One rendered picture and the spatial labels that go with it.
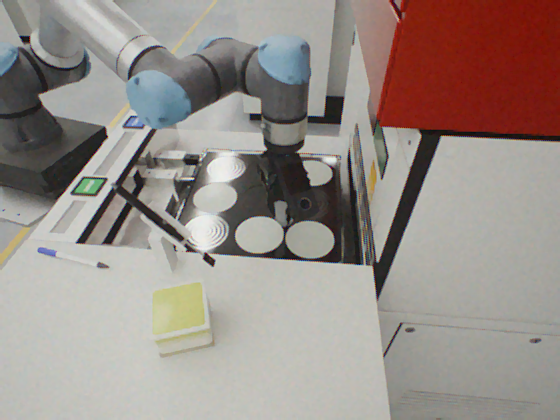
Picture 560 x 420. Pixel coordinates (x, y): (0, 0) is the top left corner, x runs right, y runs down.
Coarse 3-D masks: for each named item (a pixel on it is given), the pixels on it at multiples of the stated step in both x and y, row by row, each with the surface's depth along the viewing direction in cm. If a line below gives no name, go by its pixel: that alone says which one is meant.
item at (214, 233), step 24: (216, 168) 86; (240, 168) 86; (336, 168) 86; (192, 192) 80; (240, 192) 80; (264, 192) 80; (336, 192) 80; (192, 216) 74; (216, 216) 74; (240, 216) 74; (264, 216) 74; (312, 216) 74; (336, 216) 74; (192, 240) 70; (216, 240) 70; (336, 240) 70
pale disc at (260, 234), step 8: (240, 224) 73; (248, 224) 73; (256, 224) 73; (264, 224) 73; (272, 224) 73; (240, 232) 71; (248, 232) 71; (256, 232) 71; (264, 232) 71; (272, 232) 71; (280, 232) 71; (240, 240) 70; (248, 240) 70; (256, 240) 70; (264, 240) 70; (272, 240) 69; (280, 240) 69; (248, 248) 68; (256, 248) 68; (264, 248) 68; (272, 248) 68
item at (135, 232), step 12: (156, 168) 90; (168, 168) 90; (180, 168) 90; (144, 192) 83; (156, 192) 83; (168, 192) 83; (144, 204) 80; (168, 204) 81; (132, 216) 77; (120, 228) 75; (132, 228) 75; (144, 228) 75; (120, 240) 72; (132, 240) 72; (144, 240) 72
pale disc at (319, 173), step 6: (306, 162) 88; (312, 162) 88; (318, 162) 88; (306, 168) 86; (312, 168) 86; (318, 168) 86; (324, 168) 86; (312, 174) 85; (318, 174) 85; (324, 174) 85; (330, 174) 85; (312, 180) 83; (318, 180) 83; (324, 180) 83
